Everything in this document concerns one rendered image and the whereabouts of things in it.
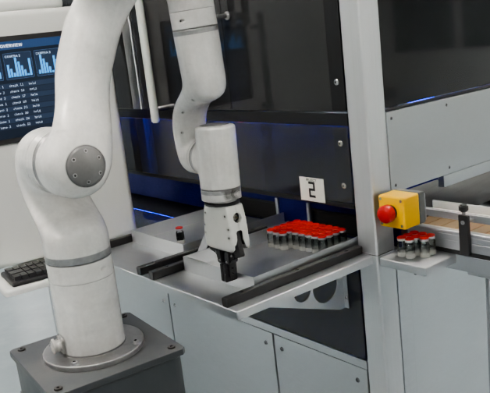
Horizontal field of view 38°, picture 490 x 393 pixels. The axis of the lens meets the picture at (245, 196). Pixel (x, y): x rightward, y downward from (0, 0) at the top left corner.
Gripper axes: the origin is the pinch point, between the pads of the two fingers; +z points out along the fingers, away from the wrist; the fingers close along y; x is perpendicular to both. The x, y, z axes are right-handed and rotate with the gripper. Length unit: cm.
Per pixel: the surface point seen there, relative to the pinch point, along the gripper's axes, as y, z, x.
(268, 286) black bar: -8.2, 2.8, -3.9
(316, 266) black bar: -8.2, 2.1, -17.9
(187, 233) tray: 46, 3, -20
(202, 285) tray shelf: 7.8, 4.2, 1.9
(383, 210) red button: -18.4, -9.5, -29.1
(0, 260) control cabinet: 91, 10, 18
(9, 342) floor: 234, 92, -26
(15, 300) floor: 295, 91, -52
